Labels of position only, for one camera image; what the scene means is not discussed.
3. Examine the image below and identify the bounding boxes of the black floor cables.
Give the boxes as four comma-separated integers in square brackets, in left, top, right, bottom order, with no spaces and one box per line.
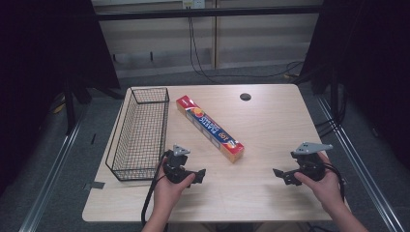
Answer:
[314,86,350,139]

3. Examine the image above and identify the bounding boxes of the long plastic wrap box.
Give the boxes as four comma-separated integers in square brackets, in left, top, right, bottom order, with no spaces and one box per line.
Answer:
[175,95,246,164]

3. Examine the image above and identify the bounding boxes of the person's left hand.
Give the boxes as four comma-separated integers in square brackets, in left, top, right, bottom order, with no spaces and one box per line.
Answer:
[152,172,197,218]

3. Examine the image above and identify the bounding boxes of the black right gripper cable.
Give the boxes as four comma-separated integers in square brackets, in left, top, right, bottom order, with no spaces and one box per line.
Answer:
[323,161,348,203]

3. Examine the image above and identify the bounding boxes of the grey tape piece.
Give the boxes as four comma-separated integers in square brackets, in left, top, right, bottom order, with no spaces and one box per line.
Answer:
[82,181,106,191]

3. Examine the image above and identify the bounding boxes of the metal floor rail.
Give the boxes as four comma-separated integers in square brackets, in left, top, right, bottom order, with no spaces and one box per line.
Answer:
[18,104,90,232]
[316,94,405,232]

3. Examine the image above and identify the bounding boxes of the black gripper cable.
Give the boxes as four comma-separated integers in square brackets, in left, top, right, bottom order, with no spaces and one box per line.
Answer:
[323,161,348,203]
[140,150,171,227]

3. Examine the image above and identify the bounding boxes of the black wire mesh basket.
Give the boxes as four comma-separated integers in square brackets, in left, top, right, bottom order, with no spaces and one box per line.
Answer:
[104,86,171,182]

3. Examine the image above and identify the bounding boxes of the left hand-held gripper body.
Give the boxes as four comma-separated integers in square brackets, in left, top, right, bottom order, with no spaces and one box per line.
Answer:
[162,144,194,185]

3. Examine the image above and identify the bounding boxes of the white wall power outlet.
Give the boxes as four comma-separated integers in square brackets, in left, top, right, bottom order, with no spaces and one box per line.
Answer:
[182,0,206,10]

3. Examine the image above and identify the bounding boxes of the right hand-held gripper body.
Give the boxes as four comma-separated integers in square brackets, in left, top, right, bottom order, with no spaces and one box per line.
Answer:
[290,141,335,182]

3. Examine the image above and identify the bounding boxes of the black hanging wall cable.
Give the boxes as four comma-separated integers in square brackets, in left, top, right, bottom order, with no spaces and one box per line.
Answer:
[188,14,306,85]

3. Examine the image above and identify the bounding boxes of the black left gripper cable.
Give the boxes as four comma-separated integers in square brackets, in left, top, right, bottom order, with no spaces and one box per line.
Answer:
[140,150,171,227]

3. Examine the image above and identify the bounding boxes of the dark curtain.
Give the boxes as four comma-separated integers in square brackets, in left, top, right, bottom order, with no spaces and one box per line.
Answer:
[0,0,121,196]
[301,0,410,170]

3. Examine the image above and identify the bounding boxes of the black horizontal frame bar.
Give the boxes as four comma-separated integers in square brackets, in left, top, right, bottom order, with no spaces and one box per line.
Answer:
[96,5,324,21]

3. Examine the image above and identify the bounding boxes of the person's right hand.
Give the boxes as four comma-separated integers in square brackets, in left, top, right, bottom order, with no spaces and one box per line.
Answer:
[293,152,344,216]

